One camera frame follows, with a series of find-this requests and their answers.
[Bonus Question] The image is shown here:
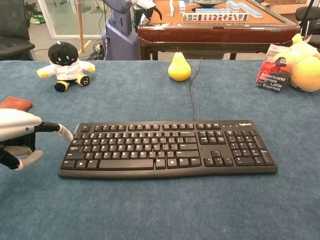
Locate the tangle of floor cables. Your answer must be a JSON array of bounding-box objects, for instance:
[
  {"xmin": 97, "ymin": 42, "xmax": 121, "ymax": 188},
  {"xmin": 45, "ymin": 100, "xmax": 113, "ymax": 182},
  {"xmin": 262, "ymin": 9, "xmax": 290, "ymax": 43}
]
[{"xmin": 86, "ymin": 41, "xmax": 106, "ymax": 61}]

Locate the long blue-white tile row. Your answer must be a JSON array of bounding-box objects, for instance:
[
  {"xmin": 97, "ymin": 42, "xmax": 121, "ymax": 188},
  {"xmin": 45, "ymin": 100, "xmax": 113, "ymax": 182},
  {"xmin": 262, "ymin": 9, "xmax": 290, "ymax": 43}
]
[{"xmin": 238, "ymin": 1, "xmax": 264, "ymax": 19}]

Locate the black keyboard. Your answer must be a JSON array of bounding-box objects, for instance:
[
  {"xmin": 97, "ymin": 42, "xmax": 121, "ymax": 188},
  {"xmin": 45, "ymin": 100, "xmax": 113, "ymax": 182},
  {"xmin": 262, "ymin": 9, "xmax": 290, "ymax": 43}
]
[{"xmin": 57, "ymin": 119, "xmax": 279, "ymax": 180}]

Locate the row of face-up mahjong tiles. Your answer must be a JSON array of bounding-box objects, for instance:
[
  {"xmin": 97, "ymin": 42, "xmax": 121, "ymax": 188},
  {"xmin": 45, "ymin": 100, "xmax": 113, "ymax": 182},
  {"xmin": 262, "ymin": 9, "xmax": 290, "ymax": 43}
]
[{"xmin": 181, "ymin": 12, "xmax": 250, "ymax": 23}]

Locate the folded red-brown cloth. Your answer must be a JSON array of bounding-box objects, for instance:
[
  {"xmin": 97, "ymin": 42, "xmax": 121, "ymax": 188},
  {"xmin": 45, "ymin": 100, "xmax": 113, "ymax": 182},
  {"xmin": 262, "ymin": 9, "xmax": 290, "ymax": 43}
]
[{"xmin": 0, "ymin": 96, "xmax": 34, "ymax": 112}]

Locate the blue felt table mat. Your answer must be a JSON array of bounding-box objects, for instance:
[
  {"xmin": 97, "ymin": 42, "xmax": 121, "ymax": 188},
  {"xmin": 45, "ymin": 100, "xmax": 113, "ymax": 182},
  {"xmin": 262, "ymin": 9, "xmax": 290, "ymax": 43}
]
[{"xmin": 0, "ymin": 59, "xmax": 320, "ymax": 240}]

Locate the black keyboard cable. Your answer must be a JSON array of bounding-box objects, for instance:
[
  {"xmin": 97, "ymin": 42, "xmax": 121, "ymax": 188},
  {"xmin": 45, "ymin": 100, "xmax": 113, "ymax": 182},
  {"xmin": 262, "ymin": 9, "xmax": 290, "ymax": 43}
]
[{"xmin": 188, "ymin": 57, "xmax": 206, "ymax": 122}]

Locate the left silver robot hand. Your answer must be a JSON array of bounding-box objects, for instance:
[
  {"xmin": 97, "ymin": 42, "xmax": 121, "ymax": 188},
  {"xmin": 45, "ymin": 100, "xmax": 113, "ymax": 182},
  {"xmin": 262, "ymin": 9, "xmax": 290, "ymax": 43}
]
[{"xmin": 0, "ymin": 107, "xmax": 74, "ymax": 171}]

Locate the coffee capsule box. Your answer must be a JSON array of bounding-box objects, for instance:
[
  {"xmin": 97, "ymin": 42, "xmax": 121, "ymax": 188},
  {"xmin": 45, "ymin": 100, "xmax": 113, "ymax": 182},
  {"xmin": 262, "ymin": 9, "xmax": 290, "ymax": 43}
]
[{"xmin": 254, "ymin": 43, "xmax": 294, "ymax": 94}]

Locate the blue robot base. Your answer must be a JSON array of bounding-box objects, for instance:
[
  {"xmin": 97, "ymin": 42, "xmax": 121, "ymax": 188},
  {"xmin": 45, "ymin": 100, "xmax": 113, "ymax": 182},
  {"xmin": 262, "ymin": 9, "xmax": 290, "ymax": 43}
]
[{"xmin": 100, "ymin": 0, "xmax": 142, "ymax": 61}]

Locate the background robot hand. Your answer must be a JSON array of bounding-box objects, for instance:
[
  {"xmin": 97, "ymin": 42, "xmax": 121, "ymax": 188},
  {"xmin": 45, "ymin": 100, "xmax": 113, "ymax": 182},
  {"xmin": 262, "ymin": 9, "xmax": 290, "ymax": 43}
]
[{"xmin": 131, "ymin": 0, "xmax": 163, "ymax": 21}]

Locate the short blue-white tile row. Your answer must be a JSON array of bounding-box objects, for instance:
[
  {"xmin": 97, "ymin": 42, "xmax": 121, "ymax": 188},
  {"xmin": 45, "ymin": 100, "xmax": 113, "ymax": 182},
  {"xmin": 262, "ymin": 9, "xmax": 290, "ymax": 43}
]
[{"xmin": 195, "ymin": 7, "xmax": 232, "ymax": 14}]

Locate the brown mahjong table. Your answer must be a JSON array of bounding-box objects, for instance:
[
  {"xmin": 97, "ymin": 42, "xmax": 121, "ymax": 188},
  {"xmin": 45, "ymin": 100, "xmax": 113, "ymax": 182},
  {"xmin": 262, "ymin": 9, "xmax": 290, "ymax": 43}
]
[{"xmin": 137, "ymin": 0, "xmax": 301, "ymax": 61}]

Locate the black office chair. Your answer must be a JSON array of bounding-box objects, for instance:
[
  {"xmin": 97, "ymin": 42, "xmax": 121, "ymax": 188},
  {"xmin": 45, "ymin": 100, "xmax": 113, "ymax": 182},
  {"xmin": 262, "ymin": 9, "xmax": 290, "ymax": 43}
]
[{"xmin": 0, "ymin": 0, "xmax": 36, "ymax": 61}]

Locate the black-headed plush doll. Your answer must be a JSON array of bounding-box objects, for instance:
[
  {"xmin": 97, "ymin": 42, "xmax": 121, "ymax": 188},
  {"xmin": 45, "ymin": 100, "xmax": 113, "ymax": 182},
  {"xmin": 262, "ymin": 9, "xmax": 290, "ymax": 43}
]
[{"xmin": 36, "ymin": 41, "xmax": 97, "ymax": 93}]

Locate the yellow toy pear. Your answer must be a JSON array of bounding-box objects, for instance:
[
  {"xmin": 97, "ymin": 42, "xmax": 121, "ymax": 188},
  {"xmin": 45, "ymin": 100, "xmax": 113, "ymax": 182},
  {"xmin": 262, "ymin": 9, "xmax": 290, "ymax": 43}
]
[{"xmin": 167, "ymin": 46, "xmax": 192, "ymax": 82}]

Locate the yellow plush toy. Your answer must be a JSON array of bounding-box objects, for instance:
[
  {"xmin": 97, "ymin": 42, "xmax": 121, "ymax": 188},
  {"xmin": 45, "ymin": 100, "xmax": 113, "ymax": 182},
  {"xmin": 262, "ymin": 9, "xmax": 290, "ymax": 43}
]
[{"xmin": 273, "ymin": 33, "xmax": 320, "ymax": 93}]

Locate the wooden pole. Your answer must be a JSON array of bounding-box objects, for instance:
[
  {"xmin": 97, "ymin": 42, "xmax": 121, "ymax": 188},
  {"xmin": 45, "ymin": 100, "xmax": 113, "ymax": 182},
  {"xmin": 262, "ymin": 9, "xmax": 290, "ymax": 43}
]
[{"xmin": 75, "ymin": 0, "xmax": 85, "ymax": 52}]

